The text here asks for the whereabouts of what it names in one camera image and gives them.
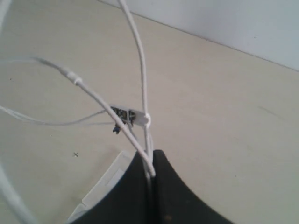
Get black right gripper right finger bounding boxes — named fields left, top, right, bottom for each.
left=152, top=150, right=232, bottom=224

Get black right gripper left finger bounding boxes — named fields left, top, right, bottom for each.
left=71, top=153, right=152, bottom=224

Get white wired earphones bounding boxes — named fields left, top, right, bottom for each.
left=0, top=0, right=156, bottom=224

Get clear plastic hinged case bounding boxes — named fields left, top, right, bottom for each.
left=67, top=151, right=133, bottom=224

